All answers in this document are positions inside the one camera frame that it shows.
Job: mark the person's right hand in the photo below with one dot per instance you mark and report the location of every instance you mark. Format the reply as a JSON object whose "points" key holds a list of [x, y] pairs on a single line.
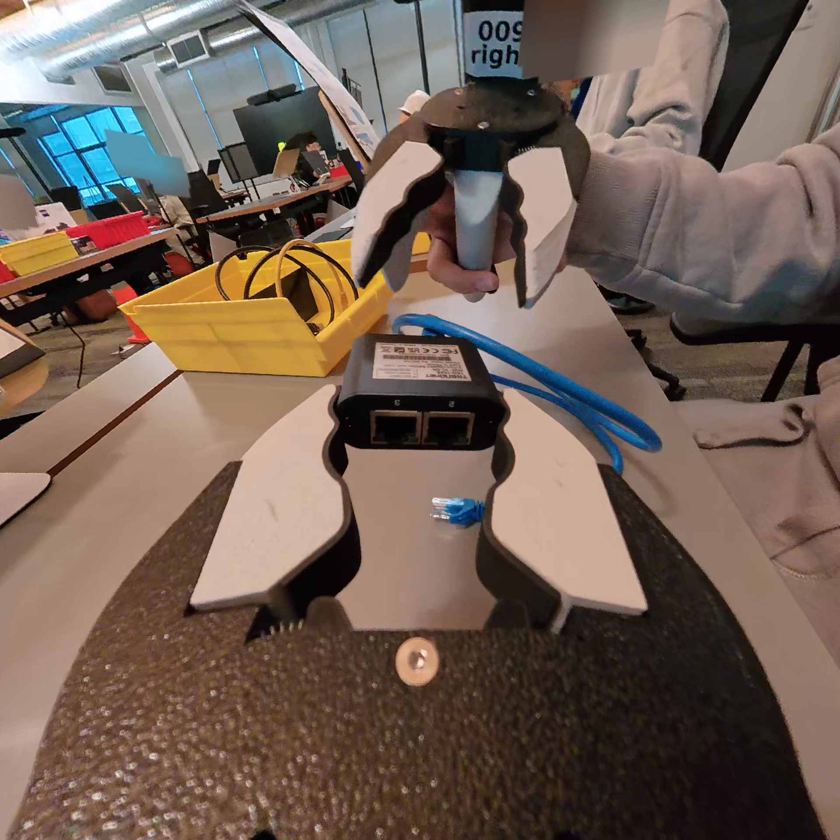
{"points": [[446, 256]]}

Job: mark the small yellow storage bin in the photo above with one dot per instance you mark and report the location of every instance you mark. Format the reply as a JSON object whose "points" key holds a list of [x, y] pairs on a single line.
{"points": [[39, 253]]}

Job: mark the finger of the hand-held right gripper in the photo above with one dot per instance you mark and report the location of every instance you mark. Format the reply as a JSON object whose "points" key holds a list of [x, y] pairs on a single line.
{"points": [[548, 210], [400, 190]]}

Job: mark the black ethernet splitter box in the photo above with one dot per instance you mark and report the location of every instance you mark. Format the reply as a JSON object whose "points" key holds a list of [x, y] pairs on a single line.
{"points": [[420, 387]]}

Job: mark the person's right forearm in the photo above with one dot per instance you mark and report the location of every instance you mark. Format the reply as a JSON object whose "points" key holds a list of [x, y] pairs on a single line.
{"points": [[689, 229]]}

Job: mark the black office chair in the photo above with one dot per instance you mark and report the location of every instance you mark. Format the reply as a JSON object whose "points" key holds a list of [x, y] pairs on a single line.
{"points": [[754, 331]]}

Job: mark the red storage bin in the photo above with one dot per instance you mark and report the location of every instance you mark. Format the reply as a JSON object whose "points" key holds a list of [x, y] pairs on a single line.
{"points": [[111, 229]]}

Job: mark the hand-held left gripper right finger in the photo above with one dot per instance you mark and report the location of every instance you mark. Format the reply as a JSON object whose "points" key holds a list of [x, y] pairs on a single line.
{"points": [[558, 525]]}

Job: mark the black bin divider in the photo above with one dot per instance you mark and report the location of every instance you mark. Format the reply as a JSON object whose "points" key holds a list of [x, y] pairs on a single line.
{"points": [[289, 295]]}

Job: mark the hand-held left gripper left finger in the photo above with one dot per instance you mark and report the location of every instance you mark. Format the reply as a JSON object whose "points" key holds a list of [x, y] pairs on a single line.
{"points": [[275, 518]]}

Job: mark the large black wall screen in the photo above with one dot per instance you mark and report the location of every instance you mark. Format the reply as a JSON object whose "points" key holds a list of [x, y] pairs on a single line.
{"points": [[275, 131]]}

